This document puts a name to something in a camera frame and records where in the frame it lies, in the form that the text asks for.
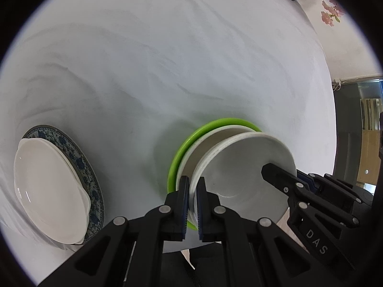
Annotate dark trousers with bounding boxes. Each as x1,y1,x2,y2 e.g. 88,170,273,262
188,242,229,287

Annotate white ceramic bowl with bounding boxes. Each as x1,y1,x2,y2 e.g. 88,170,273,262
189,132,297,229
175,125,255,192

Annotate blue patterned plate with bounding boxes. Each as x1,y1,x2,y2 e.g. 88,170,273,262
22,125,105,243

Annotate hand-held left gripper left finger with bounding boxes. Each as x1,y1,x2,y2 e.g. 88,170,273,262
39,176,190,287

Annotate glass door cabinet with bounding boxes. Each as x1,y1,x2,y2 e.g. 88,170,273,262
332,78,383,192

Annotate green plastic bowl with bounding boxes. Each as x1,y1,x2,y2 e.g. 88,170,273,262
168,118,263,231

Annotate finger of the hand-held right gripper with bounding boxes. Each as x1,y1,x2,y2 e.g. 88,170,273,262
296,169,363,204
261,163,357,227

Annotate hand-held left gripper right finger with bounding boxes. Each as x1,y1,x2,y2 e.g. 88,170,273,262
197,176,339,287

